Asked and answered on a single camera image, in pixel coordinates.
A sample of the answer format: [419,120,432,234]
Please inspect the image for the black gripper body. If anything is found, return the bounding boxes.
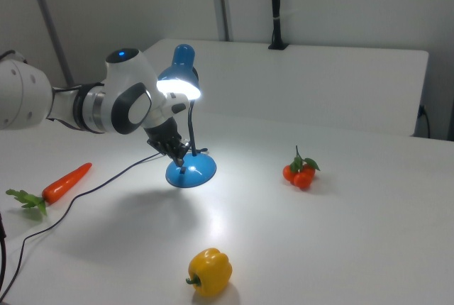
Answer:
[143,116,183,157]

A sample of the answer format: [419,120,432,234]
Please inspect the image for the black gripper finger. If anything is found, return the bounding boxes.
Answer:
[168,147,187,169]
[177,139,193,159]

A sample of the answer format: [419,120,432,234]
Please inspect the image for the blue desk lamp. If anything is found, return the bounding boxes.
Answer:
[155,44,218,189]

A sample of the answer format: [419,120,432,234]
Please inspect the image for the orange toy carrot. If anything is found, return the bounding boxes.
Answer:
[5,162,93,217]

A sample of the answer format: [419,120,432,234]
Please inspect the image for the yellow toy bell pepper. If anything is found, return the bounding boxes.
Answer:
[184,247,233,298]

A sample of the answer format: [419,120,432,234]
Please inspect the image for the orange toy tomato cluster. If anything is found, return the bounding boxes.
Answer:
[282,145,321,190]

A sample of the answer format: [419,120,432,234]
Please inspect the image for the dark lamp power cable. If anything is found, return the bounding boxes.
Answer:
[0,147,209,299]

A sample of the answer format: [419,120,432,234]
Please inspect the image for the grey metal partition post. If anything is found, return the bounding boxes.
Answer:
[28,0,75,87]
[208,0,234,42]

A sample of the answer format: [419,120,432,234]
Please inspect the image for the black clamped camera pole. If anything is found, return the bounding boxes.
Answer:
[267,0,289,50]

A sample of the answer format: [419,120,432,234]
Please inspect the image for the thick black cable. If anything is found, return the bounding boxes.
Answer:
[0,211,9,296]

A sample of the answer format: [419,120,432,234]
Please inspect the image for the black wall plug cable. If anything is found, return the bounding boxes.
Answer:
[418,104,432,139]

